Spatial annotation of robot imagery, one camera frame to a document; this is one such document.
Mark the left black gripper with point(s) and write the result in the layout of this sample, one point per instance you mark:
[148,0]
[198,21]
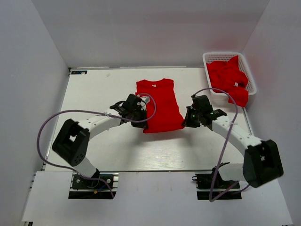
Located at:
[142,125]

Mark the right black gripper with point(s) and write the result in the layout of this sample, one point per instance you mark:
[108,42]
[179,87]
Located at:
[187,122]

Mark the red t shirt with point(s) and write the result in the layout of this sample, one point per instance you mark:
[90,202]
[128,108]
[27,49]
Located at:
[163,108]

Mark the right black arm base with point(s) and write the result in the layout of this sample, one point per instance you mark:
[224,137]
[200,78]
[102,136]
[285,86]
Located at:
[203,180]

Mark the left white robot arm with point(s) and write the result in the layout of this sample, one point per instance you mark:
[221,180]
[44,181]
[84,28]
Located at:
[71,143]

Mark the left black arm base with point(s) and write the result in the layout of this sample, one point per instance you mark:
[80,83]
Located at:
[94,190]

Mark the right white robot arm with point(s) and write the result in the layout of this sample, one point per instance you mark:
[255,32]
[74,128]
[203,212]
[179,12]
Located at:
[261,163]

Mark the red t shirts in basket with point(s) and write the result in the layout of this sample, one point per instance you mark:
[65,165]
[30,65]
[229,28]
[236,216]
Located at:
[227,76]

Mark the white plastic basket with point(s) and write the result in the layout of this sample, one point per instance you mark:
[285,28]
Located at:
[209,57]

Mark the blue table label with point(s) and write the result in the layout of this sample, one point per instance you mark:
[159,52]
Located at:
[78,72]

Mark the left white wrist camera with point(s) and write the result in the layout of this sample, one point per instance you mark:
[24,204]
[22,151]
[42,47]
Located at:
[144,101]

